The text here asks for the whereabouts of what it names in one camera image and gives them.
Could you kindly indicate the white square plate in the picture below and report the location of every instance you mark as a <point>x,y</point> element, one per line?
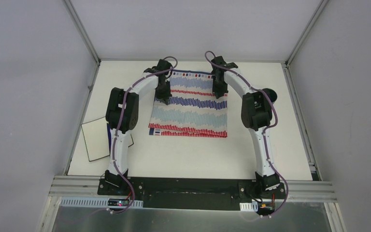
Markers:
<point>95,138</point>

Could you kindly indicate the right white cable duct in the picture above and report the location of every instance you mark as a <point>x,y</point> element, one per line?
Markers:
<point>249,207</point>

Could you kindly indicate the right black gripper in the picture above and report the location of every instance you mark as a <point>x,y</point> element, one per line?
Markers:
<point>217,92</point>

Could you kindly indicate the patterned cloth napkin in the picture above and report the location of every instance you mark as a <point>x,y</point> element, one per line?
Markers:
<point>192,110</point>

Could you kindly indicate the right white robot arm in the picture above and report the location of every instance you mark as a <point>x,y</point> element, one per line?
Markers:
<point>256,115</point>

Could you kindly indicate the white cable duct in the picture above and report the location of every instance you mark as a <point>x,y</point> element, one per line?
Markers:
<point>249,207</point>
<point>97,202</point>

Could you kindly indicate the left white cable duct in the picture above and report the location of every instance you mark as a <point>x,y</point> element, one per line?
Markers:
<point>97,202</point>

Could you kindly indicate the dark green mug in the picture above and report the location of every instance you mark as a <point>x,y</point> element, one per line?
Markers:
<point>271,94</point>

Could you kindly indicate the dark blue plastic knife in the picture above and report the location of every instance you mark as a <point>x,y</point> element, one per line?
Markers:
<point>109,137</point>

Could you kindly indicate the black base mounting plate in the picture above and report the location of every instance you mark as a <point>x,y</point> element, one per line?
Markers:
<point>195,194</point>

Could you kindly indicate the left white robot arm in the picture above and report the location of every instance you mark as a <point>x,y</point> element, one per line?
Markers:
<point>122,115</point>

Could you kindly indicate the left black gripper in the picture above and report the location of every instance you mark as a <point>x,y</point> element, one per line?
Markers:
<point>164,91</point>

